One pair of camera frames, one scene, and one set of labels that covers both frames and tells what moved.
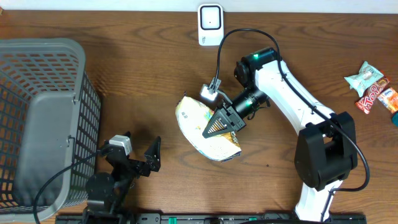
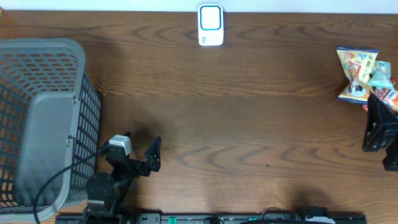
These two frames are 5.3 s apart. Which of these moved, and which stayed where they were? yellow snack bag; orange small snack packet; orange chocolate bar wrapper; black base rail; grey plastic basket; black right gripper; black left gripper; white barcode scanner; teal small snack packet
Moved: black right gripper; orange chocolate bar wrapper; teal small snack packet; yellow snack bag
Stayed: black left gripper; white barcode scanner; orange small snack packet; grey plastic basket; black base rail
